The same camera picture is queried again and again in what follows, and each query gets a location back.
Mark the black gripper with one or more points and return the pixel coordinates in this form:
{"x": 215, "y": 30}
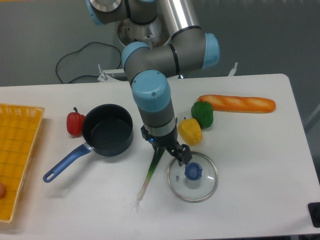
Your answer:
{"x": 181, "y": 152}

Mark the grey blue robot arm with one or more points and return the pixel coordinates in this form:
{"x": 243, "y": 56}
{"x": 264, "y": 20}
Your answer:
{"x": 148, "y": 68}

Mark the green onion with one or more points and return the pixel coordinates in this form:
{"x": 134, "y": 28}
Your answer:
{"x": 157, "y": 155}

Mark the yellow bell pepper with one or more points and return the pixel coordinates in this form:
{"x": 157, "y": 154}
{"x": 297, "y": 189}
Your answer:
{"x": 190, "y": 131}

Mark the glass lid blue knob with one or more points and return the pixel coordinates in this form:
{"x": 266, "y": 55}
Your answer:
{"x": 194, "y": 182}

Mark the green bell pepper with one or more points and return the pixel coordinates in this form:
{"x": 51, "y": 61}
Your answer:
{"x": 202, "y": 111}

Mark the baguette bread loaf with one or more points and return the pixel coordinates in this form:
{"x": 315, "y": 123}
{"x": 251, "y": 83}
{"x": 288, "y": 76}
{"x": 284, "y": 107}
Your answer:
{"x": 239, "y": 104}

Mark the right table clamp screw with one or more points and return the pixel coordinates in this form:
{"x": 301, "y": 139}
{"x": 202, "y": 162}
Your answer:
{"x": 233, "y": 70}

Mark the red bell pepper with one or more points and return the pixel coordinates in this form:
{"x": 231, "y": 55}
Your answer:
{"x": 74, "y": 123}

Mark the black device table corner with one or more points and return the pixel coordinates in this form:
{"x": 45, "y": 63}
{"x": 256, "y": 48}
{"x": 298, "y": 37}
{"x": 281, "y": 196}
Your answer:
{"x": 314, "y": 211}

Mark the yellow woven basket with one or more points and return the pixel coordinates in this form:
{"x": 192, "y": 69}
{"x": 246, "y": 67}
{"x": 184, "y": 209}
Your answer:
{"x": 19, "y": 125}

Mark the dark saucepan blue handle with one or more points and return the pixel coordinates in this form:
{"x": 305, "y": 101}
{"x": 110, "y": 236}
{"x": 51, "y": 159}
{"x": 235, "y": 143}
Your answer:
{"x": 107, "y": 130}

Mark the white table clamp bracket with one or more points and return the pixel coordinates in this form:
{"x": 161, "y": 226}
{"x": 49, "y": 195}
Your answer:
{"x": 111, "y": 75}

